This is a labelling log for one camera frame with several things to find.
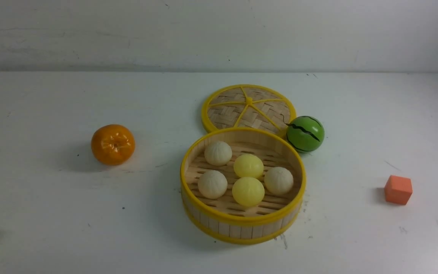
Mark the white bun outside tray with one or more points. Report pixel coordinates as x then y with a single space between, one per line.
218 153

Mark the yellow bun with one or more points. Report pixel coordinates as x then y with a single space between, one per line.
248 165
248 191

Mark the white bun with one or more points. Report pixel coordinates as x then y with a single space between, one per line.
212 184

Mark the beige bun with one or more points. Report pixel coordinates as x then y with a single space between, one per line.
278 180

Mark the woven bamboo steamer lid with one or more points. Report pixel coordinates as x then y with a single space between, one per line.
247 105

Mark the bamboo steamer tray yellow rims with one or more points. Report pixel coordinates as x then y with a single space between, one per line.
223 218

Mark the green toy watermelon ball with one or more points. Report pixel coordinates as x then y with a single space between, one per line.
305 134

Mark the orange toy tangerine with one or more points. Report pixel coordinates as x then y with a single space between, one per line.
113 144

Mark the orange foam cube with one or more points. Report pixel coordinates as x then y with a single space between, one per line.
398 190

